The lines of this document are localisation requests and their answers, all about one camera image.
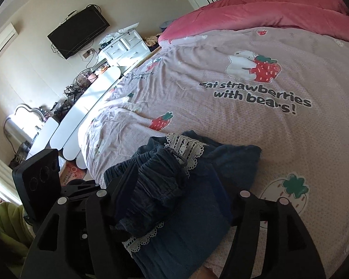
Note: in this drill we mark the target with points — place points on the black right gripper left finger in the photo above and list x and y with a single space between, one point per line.
75 227

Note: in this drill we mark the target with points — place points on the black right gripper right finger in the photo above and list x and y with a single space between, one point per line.
275 229

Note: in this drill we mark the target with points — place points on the blue denim lace-trimmed pants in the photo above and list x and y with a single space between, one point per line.
180 208

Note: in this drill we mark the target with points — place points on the left forearm green fleece sleeve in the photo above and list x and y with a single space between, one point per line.
15 240

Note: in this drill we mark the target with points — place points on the white dressing table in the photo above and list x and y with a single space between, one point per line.
63 136

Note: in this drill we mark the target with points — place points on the white air conditioner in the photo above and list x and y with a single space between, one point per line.
8 34

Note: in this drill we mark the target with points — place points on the white drawer cabinet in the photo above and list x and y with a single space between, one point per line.
126 48

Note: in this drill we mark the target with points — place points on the pink strawberry print bedsheet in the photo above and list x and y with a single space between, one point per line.
283 90

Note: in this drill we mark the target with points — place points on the pink plush comforter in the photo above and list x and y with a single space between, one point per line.
324 17

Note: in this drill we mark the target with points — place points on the black wall television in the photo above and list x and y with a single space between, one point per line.
77 31

